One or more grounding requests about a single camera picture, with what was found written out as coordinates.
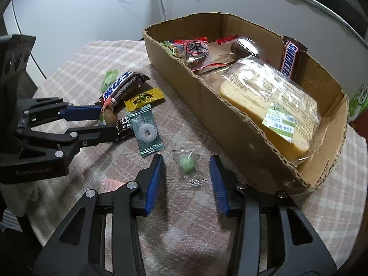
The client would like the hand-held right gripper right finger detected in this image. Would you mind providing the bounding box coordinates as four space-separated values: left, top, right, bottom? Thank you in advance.
209 155 337 276

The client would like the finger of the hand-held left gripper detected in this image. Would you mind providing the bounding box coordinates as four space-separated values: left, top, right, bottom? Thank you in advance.
17 97 103 127
16 124 119 161

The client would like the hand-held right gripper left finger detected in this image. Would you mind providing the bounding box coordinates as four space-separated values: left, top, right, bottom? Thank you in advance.
33 154 164 276

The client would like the olive candy packet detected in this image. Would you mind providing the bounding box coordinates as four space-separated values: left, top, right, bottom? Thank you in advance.
98 107 116 126

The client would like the black candy packet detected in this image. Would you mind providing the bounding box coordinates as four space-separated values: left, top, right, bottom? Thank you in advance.
114 116 135 142

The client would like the green candy clear wrapper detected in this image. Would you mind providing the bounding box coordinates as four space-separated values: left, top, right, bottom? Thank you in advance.
172 149 209 189

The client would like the brown chocolate bar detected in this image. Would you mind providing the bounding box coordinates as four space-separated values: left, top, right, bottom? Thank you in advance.
279 35 309 80
98 71 150 107

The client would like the brown cardboard box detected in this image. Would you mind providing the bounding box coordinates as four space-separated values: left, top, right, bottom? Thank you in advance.
142 12 350 191

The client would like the clear-wrapped bread loaf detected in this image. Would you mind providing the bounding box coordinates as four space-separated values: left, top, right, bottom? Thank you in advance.
200 57 323 161

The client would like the green jelly cup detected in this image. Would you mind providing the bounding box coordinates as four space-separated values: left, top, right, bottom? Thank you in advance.
159 41 188 63

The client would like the clear red-ended snack packet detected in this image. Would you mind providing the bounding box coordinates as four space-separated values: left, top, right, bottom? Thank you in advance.
216 35 261 61
174 36 209 72

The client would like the pink wrapper piece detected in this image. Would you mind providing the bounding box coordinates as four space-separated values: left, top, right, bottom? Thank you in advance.
104 179 127 193

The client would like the teal mint candy packet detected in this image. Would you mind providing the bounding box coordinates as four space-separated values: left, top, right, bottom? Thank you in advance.
126 106 165 158

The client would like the yellow candy packet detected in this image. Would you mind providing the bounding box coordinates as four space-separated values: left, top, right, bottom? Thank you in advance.
124 88 166 112

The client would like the plaid tablecloth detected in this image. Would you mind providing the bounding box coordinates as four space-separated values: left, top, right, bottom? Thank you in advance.
29 39 368 276

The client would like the green carton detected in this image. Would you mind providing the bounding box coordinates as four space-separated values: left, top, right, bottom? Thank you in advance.
347 83 368 123

